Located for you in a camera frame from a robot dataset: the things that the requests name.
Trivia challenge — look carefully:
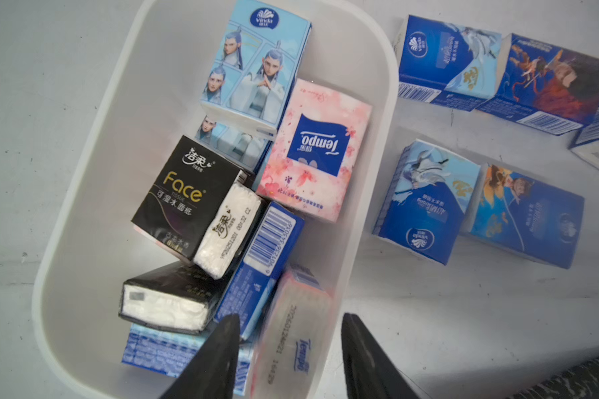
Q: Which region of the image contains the black packaged item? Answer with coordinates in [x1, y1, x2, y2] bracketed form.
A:
[509, 357, 599, 399]

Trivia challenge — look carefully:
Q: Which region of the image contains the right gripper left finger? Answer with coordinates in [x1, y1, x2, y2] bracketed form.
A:
[160, 314, 240, 399]

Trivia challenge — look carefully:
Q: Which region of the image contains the pink tissue pack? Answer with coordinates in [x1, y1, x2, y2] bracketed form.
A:
[256, 79, 373, 223]

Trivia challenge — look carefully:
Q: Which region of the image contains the black white tissue pack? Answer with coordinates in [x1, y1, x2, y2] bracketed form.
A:
[118, 262, 232, 335]

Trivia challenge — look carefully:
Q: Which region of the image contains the pink Tempo side pack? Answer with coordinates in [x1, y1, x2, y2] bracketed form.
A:
[251, 264, 331, 398]

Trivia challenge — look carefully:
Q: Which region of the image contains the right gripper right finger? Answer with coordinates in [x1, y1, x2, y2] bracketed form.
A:
[341, 313, 419, 399]

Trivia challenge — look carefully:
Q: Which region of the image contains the blue tissue pack bottom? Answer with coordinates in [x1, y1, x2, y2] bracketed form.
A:
[214, 202, 304, 341]

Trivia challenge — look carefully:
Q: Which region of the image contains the black Face tissue pack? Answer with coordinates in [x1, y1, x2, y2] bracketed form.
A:
[131, 136, 255, 264]

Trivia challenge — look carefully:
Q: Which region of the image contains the white storage box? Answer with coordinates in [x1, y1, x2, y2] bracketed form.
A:
[33, 1, 397, 398]

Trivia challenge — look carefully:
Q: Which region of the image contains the blue orange pack second row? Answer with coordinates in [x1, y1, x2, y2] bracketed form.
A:
[460, 164, 585, 269]

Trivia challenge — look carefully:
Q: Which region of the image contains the blue white pack second row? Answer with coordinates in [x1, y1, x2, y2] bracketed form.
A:
[373, 140, 481, 266]

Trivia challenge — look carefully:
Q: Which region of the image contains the pale blue bottom pack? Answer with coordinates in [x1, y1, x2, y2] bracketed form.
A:
[121, 323, 260, 397]

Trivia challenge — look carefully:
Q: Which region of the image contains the blue red tissue pack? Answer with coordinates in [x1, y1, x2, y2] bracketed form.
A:
[477, 33, 599, 136]

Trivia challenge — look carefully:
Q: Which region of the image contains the blue white tissue pack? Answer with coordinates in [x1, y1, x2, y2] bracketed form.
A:
[394, 15, 502, 111]

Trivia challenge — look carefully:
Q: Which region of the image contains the light blue tissue pack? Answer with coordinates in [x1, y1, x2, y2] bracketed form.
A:
[201, 1, 312, 141]

